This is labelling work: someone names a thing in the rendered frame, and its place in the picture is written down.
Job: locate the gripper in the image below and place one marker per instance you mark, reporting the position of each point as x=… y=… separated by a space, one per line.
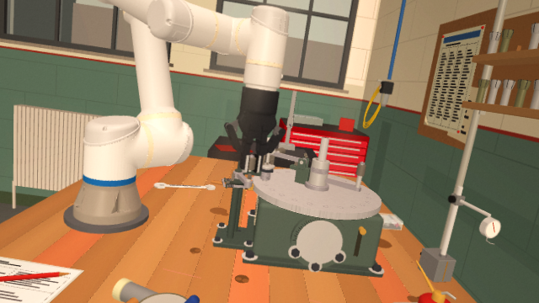
x=257 y=111

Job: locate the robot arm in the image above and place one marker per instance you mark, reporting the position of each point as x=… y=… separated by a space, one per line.
x=151 y=76

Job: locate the grey punch blank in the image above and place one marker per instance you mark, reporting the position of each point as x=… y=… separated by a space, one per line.
x=267 y=173

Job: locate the grey collet lever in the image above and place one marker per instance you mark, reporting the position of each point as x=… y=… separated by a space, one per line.
x=288 y=157

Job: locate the grey round index plate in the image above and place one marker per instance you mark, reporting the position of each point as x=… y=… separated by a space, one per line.
x=295 y=193

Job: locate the grey lamp stand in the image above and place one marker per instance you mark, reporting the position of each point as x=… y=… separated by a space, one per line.
x=307 y=119

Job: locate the grey spindle collet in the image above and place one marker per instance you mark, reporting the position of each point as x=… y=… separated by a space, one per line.
x=318 y=174

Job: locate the green dividing head body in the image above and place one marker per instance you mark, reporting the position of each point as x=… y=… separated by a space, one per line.
x=273 y=235

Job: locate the grey plunger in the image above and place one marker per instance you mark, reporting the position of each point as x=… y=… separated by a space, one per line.
x=361 y=172

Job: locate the black lock lever yellow knob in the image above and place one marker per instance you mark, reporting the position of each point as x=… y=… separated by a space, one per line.
x=359 y=242

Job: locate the grey indicator stand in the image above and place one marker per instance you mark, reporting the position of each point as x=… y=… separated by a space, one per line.
x=463 y=168

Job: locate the olive collet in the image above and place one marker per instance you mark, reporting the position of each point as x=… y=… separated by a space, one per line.
x=507 y=40
x=481 y=90
x=523 y=93

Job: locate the white collet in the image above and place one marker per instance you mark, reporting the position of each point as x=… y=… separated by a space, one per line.
x=494 y=91
x=507 y=92
x=535 y=94
x=535 y=37

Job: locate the black box with red label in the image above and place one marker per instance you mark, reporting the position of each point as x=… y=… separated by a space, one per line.
x=222 y=148

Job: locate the silver open-end wrench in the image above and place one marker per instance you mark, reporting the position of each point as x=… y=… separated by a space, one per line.
x=185 y=186

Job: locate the red tool chest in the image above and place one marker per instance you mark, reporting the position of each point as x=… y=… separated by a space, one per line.
x=337 y=145

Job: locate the small red box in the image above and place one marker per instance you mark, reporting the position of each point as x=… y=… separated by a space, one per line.
x=346 y=124

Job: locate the grey round front cover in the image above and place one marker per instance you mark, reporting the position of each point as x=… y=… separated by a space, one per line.
x=319 y=242

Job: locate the dark framed window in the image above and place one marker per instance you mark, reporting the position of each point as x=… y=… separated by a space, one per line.
x=320 y=42
x=42 y=19

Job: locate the black air nozzle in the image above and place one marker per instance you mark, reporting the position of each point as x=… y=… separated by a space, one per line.
x=386 y=90

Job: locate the small white box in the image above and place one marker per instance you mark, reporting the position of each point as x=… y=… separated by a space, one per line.
x=391 y=221

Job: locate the grey flashlight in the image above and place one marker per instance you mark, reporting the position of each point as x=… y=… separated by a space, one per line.
x=135 y=291

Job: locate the cream radiator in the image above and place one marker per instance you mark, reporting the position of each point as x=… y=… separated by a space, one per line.
x=46 y=147

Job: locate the brown notice board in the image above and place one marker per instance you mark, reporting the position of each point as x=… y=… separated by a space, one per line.
x=452 y=80

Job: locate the red oil can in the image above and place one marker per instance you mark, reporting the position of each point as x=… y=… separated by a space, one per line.
x=433 y=296

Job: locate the white dial gauge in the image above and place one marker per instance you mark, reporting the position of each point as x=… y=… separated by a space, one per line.
x=489 y=227

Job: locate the white printed paper sheet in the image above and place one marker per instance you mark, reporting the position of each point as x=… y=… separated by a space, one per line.
x=46 y=288

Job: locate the red pencil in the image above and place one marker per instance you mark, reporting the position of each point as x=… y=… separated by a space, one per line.
x=33 y=276

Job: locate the wooden shelf unit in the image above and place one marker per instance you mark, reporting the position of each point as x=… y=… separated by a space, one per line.
x=509 y=59

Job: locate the grey clamp bracket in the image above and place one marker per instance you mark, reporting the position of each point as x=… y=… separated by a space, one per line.
x=240 y=179

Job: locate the green lever bracket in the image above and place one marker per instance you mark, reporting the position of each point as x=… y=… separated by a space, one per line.
x=302 y=171

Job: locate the green post stand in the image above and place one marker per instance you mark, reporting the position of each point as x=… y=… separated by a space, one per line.
x=236 y=214

